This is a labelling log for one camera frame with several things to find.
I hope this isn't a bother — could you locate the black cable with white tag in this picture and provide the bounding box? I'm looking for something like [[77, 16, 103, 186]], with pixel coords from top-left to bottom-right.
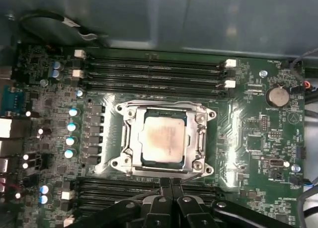
[[18, 10, 111, 44]]

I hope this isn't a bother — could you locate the silver CPU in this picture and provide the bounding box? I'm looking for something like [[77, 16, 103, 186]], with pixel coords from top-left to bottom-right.
[[140, 108, 190, 170]]

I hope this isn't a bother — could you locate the wire locking lever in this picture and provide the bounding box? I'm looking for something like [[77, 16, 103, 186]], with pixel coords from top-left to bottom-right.
[[197, 126, 208, 155], [122, 123, 133, 152]]

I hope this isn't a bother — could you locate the CPU socket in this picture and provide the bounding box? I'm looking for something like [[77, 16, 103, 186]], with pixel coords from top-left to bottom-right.
[[109, 98, 218, 179]]

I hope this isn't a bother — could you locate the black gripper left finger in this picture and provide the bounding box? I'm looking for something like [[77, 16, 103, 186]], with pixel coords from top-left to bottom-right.
[[81, 178, 176, 228]]

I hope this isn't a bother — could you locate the thin cable with coloured wires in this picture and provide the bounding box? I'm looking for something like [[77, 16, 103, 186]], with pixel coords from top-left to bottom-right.
[[290, 174, 318, 189]]

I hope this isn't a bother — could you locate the blue port connector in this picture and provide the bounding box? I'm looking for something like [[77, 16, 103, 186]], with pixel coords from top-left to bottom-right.
[[0, 85, 26, 115]]

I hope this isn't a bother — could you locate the grey cable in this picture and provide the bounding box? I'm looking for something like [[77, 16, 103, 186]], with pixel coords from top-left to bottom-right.
[[289, 47, 318, 71]]

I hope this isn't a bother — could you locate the RAM slot with white latches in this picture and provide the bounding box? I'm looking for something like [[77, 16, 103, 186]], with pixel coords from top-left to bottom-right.
[[61, 207, 117, 227], [60, 187, 222, 202], [74, 49, 238, 69], [72, 69, 237, 89]]

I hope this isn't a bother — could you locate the green motherboard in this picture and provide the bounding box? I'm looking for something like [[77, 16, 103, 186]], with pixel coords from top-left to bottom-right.
[[0, 45, 308, 228]]

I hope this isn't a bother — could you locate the black PC case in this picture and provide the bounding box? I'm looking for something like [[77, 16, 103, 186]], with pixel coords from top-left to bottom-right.
[[0, 0, 318, 228]]

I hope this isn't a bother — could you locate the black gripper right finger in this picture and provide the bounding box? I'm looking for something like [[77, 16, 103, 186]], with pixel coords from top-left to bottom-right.
[[172, 178, 303, 228]]

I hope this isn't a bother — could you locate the silver coin cell battery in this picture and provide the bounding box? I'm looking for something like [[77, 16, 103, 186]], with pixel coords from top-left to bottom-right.
[[265, 84, 291, 109]]

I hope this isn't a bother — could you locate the thick black cable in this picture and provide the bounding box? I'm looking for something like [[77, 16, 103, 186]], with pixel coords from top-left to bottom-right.
[[296, 185, 318, 228]]

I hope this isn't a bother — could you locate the metal socket cover frame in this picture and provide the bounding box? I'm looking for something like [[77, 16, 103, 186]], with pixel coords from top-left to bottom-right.
[[130, 106, 201, 173]]

